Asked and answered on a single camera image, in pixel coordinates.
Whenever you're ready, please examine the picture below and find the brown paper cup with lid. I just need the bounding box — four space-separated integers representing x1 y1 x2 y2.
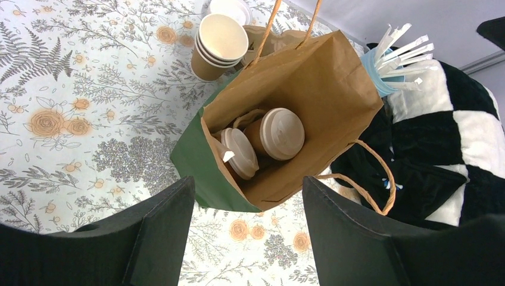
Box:
244 108 305 161

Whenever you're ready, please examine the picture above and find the white straw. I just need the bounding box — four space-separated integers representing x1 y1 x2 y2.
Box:
213 138 235 163

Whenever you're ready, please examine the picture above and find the white wrapped straws bundle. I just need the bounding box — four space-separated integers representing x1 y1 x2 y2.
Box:
373 23 437 92

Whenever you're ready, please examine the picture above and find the stack of white cup lids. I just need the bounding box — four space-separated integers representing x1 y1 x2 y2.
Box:
207 0 253 26

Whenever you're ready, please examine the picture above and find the brown pulp cup carrier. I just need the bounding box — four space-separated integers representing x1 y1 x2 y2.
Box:
235 25 306 70
211 108 267 140

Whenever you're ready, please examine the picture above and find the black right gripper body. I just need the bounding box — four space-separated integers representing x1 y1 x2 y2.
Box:
476 17 505 50

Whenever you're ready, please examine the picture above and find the black white checkered blanket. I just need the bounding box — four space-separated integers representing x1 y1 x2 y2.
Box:
383 59 504 226

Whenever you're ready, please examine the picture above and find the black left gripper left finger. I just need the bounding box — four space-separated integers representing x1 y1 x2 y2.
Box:
1 176 195 285

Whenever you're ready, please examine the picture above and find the blue straw holder cup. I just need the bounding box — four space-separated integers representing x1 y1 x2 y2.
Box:
360 48 405 98

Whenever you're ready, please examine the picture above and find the aluminium frame rail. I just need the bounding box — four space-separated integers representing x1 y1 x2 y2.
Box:
460 51 505 75

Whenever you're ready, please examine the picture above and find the green brown paper bag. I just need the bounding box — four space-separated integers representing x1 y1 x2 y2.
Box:
169 0 397 217

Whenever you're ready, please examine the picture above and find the stack of brown paper cups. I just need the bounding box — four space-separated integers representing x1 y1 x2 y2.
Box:
191 14 249 82

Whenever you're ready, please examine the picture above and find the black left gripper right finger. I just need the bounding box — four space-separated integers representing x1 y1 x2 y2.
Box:
303 176 504 285

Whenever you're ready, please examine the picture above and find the black cloth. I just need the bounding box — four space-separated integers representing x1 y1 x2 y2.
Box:
331 108 465 230

